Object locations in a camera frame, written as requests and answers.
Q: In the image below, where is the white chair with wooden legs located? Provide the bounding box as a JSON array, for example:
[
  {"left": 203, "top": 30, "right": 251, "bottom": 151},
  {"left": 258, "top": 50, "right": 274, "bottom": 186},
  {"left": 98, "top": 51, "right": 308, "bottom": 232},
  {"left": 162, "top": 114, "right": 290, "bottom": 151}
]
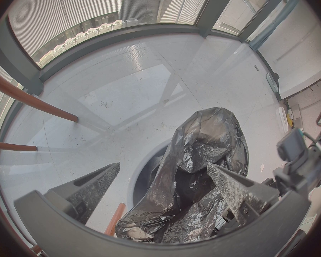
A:
[{"left": 0, "top": 66, "right": 126, "bottom": 254}]

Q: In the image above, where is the window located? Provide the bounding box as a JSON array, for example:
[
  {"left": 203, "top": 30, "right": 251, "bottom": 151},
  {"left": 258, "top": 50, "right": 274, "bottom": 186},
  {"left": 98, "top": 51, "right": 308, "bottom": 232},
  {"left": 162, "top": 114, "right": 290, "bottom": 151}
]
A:
[{"left": 0, "top": 0, "right": 297, "bottom": 98}]

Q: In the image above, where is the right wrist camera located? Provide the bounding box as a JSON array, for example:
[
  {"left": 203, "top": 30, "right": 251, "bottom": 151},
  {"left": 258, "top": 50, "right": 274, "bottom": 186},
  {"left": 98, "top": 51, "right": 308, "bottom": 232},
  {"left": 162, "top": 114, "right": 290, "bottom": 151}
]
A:
[{"left": 277, "top": 129, "right": 309, "bottom": 171}]

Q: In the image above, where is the white trash bin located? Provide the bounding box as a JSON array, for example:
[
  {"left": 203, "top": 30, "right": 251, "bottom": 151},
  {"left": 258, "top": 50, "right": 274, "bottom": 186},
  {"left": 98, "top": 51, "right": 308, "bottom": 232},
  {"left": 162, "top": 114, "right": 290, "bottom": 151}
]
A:
[{"left": 126, "top": 141, "right": 177, "bottom": 211}]

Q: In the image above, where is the white oval plastic object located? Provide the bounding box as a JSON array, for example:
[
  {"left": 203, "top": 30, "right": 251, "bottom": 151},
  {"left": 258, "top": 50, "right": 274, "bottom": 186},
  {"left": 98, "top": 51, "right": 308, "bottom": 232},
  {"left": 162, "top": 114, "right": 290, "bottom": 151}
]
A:
[{"left": 276, "top": 107, "right": 289, "bottom": 131}]

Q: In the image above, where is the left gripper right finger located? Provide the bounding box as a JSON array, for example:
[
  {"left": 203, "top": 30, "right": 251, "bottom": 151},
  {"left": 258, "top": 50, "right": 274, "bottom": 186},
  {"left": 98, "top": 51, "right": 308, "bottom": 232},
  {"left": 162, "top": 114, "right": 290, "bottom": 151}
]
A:
[{"left": 207, "top": 163, "right": 280, "bottom": 227}]

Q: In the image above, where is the blue-green curtain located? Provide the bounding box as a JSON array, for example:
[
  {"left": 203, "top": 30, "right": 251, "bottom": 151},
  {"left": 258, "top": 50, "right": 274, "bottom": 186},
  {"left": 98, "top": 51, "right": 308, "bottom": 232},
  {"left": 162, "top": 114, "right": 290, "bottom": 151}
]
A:
[{"left": 250, "top": 0, "right": 300, "bottom": 50}]

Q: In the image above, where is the black plastic bag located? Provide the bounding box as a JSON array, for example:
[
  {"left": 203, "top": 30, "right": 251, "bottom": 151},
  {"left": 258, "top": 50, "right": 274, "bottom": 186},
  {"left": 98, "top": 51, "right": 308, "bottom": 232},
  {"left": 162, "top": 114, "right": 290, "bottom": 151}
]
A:
[{"left": 114, "top": 107, "right": 249, "bottom": 244}]

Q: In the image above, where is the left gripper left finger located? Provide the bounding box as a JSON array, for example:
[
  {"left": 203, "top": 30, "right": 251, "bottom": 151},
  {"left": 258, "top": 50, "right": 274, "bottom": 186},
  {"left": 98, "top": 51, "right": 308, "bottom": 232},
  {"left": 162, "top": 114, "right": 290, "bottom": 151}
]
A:
[{"left": 48, "top": 162, "right": 121, "bottom": 225}]

